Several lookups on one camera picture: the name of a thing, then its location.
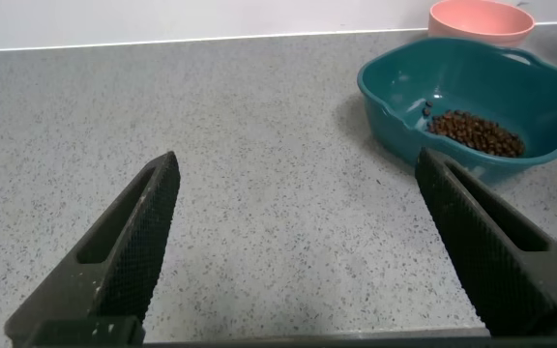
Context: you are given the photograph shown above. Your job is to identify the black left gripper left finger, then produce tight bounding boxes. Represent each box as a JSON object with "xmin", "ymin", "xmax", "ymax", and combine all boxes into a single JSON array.
[{"xmin": 4, "ymin": 150, "xmax": 182, "ymax": 348}]

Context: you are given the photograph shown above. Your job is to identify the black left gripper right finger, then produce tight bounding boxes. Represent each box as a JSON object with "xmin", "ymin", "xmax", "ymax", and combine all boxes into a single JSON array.
[{"xmin": 414, "ymin": 147, "xmax": 557, "ymax": 338}]

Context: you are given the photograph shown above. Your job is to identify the brown coffee beans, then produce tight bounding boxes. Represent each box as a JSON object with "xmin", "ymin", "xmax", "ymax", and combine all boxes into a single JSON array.
[{"xmin": 421, "ymin": 100, "xmax": 526, "ymax": 159}]

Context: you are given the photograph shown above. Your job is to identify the pink plastic bowl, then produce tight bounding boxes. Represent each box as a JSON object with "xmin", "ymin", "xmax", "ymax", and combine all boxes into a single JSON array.
[{"xmin": 427, "ymin": 0, "xmax": 537, "ymax": 48}]

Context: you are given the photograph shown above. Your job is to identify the teal plastic basin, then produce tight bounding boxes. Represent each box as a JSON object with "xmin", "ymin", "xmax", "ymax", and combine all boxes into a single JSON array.
[{"xmin": 356, "ymin": 36, "xmax": 557, "ymax": 185}]

